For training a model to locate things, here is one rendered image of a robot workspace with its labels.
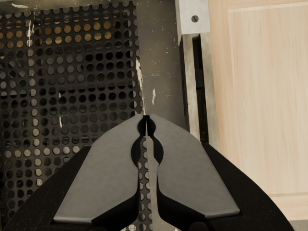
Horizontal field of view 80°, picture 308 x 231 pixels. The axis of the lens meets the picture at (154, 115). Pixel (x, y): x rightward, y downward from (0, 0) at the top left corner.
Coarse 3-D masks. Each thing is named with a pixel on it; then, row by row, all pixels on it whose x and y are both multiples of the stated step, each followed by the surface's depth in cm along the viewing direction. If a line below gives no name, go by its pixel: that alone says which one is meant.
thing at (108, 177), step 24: (144, 120) 12; (96, 144) 9; (120, 144) 9; (96, 168) 8; (120, 168) 8; (72, 192) 7; (96, 192) 7; (120, 192) 7; (72, 216) 6; (96, 216) 6; (120, 216) 7
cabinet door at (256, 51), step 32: (224, 0) 44; (256, 0) 44; (288, 0) 44; (224, 32) 44; (256, 32) 44; (288, 32) 44; (224, 64) 44; (256, 64) 44; (288, 64) 44; (224, 96) 44; (256, 96) 44; (288, 96) 44; (224, 128) 44; (256, 128) 44; (288, 128) 44; (256, 160) 44; (288, 160) 44; (288, 192) 44
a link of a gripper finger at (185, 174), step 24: (168, 144) 9; (192, 144) 10; (168, 168) 8; (192, 168) 8; (168, 192) 7; (192, 192) 7; (216, 192) 7; (168, 216) 7; (192, 216) 6; (216, 216) 6
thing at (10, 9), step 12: (0, 0) 44; (12, 0) 44; (24, 0) 44; (36, 0) 44; (48, 0) 45; (60, 0) 45; (72, 0) 45; (84, 0) 46; (96, 0) 46; (108, 0) 46; (120, 0) 47; (132, 0) 47; (0, 12) 48; (12, 12) 48
